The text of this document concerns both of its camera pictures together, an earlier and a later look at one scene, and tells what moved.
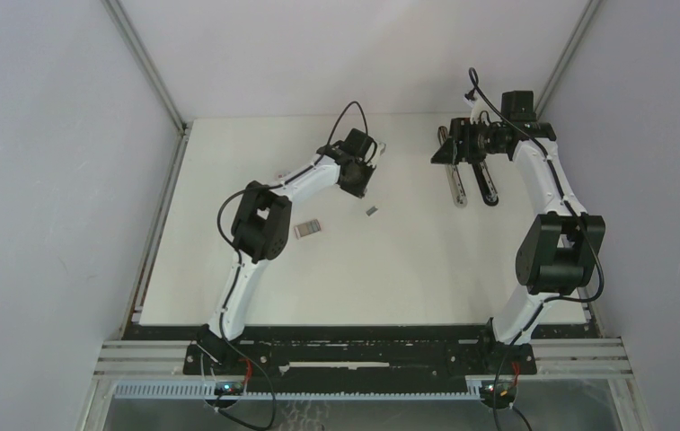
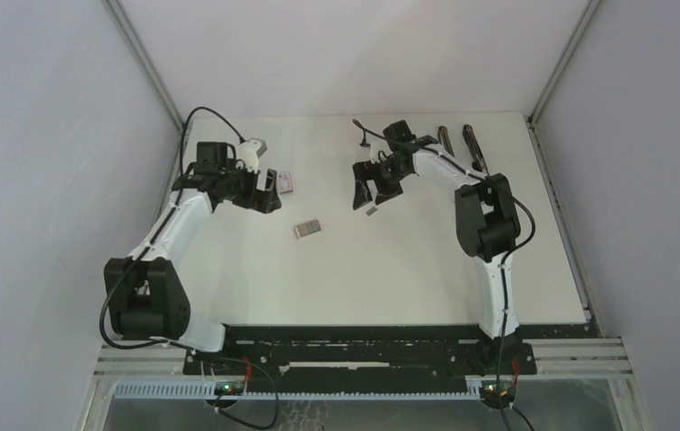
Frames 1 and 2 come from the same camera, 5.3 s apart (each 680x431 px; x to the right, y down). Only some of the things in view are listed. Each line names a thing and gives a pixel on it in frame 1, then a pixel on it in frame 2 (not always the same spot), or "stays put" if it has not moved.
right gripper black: [455, 152] → [365, 171]
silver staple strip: [313, 226] stays put
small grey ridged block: [306, 229] stays put
